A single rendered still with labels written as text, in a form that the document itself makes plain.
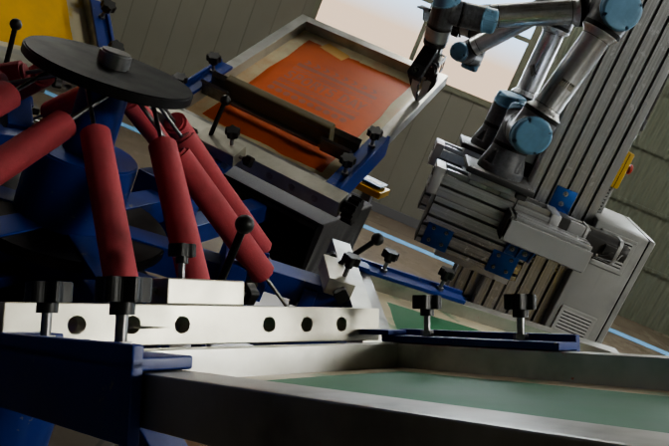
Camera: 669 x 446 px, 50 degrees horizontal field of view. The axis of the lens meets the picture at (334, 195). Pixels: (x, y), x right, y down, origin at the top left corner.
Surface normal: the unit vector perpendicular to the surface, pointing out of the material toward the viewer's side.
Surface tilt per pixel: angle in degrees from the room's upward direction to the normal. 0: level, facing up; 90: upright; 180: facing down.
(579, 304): 90
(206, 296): 58
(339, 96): 27
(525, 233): 90
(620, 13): 82
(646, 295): 90
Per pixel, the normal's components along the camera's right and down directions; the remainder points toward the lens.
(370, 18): -0.14, 0.22
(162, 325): 0.67, -0.11
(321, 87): 0.16, -0.75
